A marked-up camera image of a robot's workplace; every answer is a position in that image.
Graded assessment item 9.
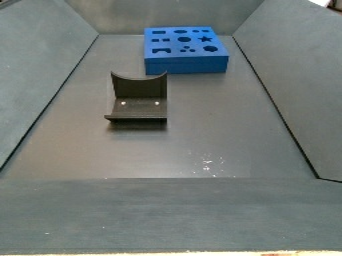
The blue shape-sorting board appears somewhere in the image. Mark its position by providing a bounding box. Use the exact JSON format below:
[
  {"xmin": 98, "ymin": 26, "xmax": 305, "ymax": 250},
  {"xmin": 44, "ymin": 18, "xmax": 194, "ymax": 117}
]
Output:
[{"xmin": 145, "ymin": 27, "xmax": 230, "ymax": 75}]

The dark curved peg holder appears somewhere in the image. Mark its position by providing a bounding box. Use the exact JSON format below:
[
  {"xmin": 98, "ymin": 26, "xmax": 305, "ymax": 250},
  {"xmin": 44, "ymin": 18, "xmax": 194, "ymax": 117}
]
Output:
[{"xmin": 105, "ymin": 73, "xmax": 167, "ymax": 122}]

